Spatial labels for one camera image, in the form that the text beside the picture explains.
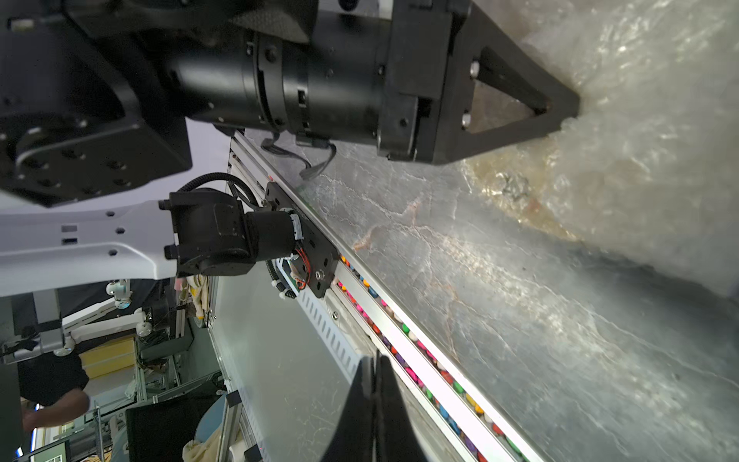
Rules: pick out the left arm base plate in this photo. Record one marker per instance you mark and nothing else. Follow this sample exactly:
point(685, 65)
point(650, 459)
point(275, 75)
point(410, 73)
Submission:
point(318, 257)

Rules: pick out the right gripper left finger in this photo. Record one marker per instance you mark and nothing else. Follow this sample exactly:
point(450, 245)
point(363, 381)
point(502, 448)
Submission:
point(354, 436)

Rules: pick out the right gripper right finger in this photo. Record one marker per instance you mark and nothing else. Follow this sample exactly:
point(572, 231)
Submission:
point(395, 436)

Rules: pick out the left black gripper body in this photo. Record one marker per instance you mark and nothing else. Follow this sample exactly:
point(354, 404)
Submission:
point(438, 51)

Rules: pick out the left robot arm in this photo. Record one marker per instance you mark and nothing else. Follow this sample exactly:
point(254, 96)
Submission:
point(96, 97)

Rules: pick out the bubble wrap sheet pile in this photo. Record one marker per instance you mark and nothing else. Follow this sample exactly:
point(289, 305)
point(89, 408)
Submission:
point(648, 171)

